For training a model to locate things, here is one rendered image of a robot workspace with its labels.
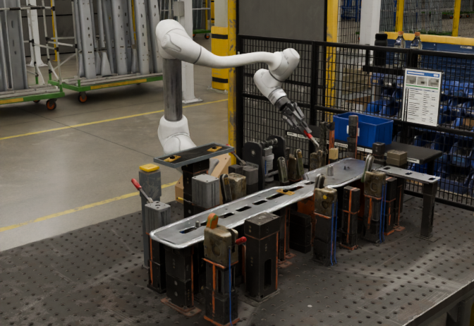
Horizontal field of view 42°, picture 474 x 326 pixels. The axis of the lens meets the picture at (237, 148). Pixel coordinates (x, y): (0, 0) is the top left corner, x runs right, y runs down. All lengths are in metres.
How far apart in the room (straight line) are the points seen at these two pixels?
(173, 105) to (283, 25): 2.23
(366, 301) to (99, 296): 1.05
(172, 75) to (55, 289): 1.24
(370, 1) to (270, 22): 2.03
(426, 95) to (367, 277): 1.16
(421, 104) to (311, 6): 1.93
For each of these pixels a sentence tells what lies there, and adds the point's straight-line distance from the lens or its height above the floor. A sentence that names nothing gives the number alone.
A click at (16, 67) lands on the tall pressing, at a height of 0.63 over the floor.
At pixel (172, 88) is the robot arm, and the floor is 1.36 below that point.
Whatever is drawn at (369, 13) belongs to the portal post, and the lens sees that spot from 7.23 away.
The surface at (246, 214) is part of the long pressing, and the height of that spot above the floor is 1.00.
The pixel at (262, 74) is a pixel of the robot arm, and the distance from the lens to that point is 3.29.
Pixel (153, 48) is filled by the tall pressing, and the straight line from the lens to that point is 10.86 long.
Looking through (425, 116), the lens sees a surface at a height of 1.20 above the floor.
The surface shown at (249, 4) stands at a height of 1.68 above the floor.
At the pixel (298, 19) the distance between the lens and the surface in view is 5.22.
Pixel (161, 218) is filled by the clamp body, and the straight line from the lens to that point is 2.41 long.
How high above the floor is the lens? 1.92
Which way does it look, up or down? 16 degrees down
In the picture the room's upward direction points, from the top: straight up
